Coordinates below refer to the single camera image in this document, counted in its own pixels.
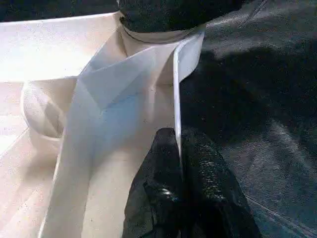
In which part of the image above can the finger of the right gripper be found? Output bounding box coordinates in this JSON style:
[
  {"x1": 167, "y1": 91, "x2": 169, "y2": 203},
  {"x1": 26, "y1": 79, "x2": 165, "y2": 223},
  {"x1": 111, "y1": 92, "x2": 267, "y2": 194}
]
[{"x1": 117, "y1": 0, "x2": 240, "y2": 33}]

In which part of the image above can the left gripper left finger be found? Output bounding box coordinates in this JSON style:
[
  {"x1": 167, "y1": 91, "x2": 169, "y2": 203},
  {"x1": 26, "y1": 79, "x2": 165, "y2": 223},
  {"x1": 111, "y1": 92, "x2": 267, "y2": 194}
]
[{"x1": 120, "y1": 127, "x2": 184, "y2": 238}]

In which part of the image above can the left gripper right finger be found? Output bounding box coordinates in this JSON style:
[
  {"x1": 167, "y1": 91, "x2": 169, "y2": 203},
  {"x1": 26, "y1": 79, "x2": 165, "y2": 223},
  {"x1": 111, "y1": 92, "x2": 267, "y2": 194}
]
[{"x1": 182, "y1": 128, "x2": 261, "y2": 238}]

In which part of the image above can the white plastic table top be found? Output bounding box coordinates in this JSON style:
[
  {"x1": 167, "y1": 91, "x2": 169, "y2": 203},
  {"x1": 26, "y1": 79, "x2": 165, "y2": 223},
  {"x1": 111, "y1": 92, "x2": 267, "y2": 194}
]
[{"x1": 0, "y1": 10, "x2": 207, "y2": 238}]

